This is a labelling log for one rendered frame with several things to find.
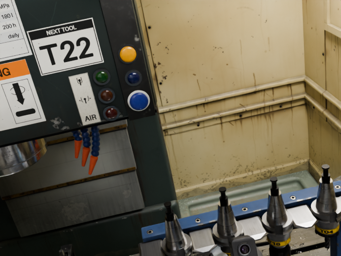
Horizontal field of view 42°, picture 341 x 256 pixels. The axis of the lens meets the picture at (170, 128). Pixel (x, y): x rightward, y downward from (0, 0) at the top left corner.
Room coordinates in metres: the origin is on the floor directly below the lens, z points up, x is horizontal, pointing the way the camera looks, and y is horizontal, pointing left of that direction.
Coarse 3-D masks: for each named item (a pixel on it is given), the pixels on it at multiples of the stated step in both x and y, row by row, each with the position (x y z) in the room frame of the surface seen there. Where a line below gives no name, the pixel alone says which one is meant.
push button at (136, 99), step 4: (140, 92) 0.67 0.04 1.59; (132, 96) 0.66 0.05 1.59; (136, 96) 0.66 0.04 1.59; (140, 96) 0.66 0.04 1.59; (144, 96) 0.66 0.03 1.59; (132, 100) 0.66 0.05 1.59; (136, 100) 0.66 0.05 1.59; (140, 100) 0.66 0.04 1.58; (144, 100) 0.66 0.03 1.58; (132, 104) 0.66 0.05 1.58; (136, 104) 0.66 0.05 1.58; (140, 104) 0.66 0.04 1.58; (144, 104) 0.66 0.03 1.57; (136, 108) 0.66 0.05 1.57; (140, 108) 0.66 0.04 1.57; (144, 108) 0.66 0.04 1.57
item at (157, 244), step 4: (152, 240) 0.76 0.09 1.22; (156, 240) 0.75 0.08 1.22; (160, 240) 0.75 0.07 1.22; (140, 244) 0.75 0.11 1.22; (144, 244) 0.75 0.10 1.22; (148, 244) 0.74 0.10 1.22; (152, 244) 0.74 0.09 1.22; (156, 244) 0.74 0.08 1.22; (160, 244) 0.74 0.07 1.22; (140, 248) 0.74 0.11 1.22; (144, 248) 0.73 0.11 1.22; (148, 248) 0.73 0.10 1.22; (152, 248) 0.73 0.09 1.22; (156, 248) 0.73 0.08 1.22; (160, 248) 0.73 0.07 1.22; (140, 252) 0.73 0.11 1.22; (144, 252) 0.72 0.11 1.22; (148, 252) 0.72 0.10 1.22; (152, 252) 0.72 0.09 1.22; (156, 252) 0.72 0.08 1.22; (160, 252) 0.71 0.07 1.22
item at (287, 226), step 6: (264, 216) 0.75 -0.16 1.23; (288, 216) 0.73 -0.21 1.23; (264, 222) 0.73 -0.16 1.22; (288, 222) 0.72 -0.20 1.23; (270, 228) 0.71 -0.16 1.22; (276, 228) 0.71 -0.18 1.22; (282, 228) 0.71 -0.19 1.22; (288, 228) 0.71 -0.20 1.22; (270, 234) 0.71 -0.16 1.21; (276, 234) 0.71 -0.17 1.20; (288, 234) 0.71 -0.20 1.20
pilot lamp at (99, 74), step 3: (99, 72) 0.66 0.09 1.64; (102, 72) 0.66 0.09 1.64; (105, 72) 0.66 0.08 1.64; (96, 75) 0.66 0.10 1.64; (99, 75) 0.66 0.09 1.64; (102, 75) 0.66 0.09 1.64; (105, 75) 0.66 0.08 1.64; (96, 78) 0.66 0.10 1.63; (99, 78) 0.66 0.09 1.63; (102, 78) 0.66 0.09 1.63; (105, 78) 0.66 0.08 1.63; (99, 81) 0.66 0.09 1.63; (102, 81) 0.66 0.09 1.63; (105, 81) 0.66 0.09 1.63
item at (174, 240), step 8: (176, 216) 0.72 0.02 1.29; (168, 224) 0.71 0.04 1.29; (176, 224) 0.71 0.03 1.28; (168, 232) 0.71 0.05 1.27; (176, 232) 0.71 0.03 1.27; (168, 240) 0.71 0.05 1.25; (176, 240) 0.70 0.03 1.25; (184, 240) 0.71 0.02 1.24; (168, 248) 0.71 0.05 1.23; (176, 248) 0.70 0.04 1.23
